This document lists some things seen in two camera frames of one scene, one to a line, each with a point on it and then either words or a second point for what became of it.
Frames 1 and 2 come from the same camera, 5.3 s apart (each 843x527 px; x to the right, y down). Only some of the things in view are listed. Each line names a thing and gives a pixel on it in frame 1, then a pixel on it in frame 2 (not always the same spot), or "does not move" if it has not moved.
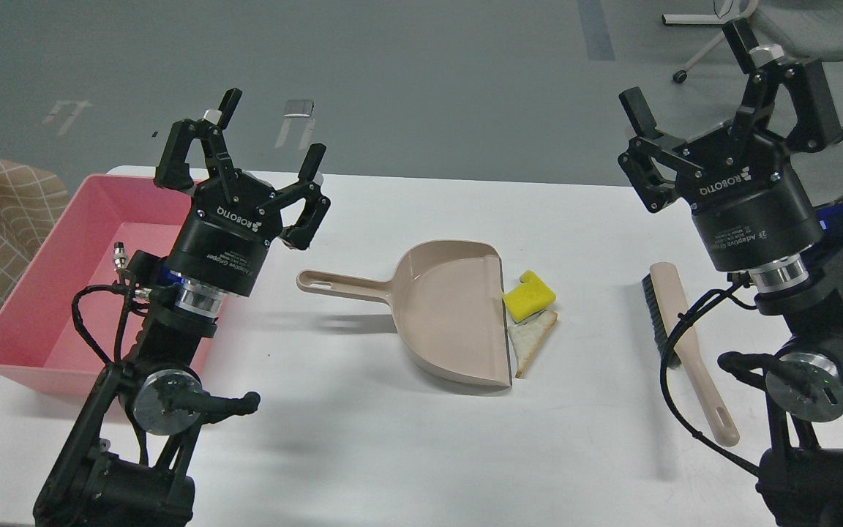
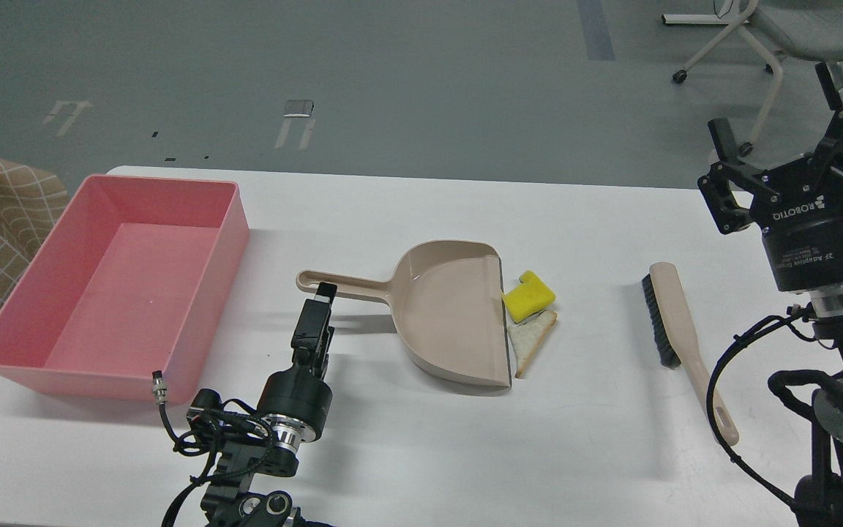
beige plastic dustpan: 448,304 does not move
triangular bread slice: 526,337 does not move
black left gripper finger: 172,172 to 313,334
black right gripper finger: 638,160 to 716,188
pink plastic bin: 64,322 does not move
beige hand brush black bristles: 671,315 does not move
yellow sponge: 528,298 does not move
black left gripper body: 223,239 to 298,392
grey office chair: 829,30 does not move
